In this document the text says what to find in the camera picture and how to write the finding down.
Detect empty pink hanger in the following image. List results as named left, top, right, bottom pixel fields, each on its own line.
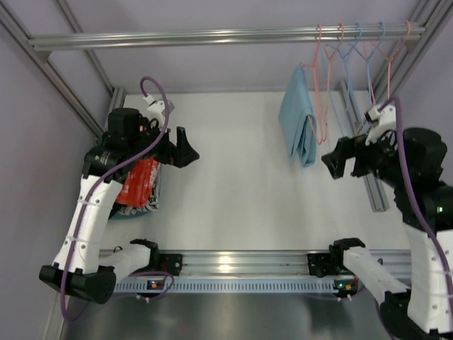
left=363, top=20, right=411, bottom=104

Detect blue wire hanger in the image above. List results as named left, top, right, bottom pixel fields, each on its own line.
left=328, top=23, right=363, bottom=136

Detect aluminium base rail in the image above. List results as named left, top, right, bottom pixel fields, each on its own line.
left=98, top=249, right=413, bottom=279

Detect pink hanger with blue trousers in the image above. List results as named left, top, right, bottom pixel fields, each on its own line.
left=300, top=23, right=325, bottom=145

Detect aluminium frame posts left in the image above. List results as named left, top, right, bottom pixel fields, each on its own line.
left=1, top=1, right=125, bottom=137

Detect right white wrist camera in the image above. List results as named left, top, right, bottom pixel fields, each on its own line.
left=365, top=104, right=396, bottom=146

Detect aluminium frame posts right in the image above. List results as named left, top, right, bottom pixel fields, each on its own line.
left=339, top=0, right=453, bottom=213

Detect orange white trousers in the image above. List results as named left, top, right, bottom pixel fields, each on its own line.
left=115, top=158, right=161, bottom=208

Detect empty blue hanger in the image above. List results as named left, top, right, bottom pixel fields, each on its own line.
left=350, top=21, right=386, bottom=105

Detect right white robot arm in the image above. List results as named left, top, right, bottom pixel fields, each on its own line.
left=321, top=127, right=452, bottom=339

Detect pink wire hanger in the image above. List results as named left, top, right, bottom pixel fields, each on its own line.
left=321, top=23, right=345, bottom=142

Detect teal laundry basket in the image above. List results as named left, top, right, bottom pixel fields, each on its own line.
left=109, top=166, right=164, bottom=221

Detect light blue trousers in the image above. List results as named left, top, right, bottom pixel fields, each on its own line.
left=278, top=65, right=317, bottom=168

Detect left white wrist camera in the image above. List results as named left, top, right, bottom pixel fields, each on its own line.
left=142, top=94, right=166, bottom=126

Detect aluminium hanging rail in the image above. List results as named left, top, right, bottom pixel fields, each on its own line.
left=28, top=23, right=426, bottom=52

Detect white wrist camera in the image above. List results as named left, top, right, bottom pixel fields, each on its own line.
left=365, top=104, right=396, bottom=146
left=142, top=94, right=166, bottom=126

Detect aluminium frame posts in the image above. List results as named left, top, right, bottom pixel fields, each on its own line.
left=339, top=0, right=453, bottom=213
left=1, top=1, right=125, bottom=137

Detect grey slotted cable duct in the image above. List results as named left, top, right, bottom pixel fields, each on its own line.
left=114, top=278, right=338, bottom=293

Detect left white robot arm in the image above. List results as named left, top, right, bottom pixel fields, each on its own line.
left=39, top=108, right=200, bottom=305

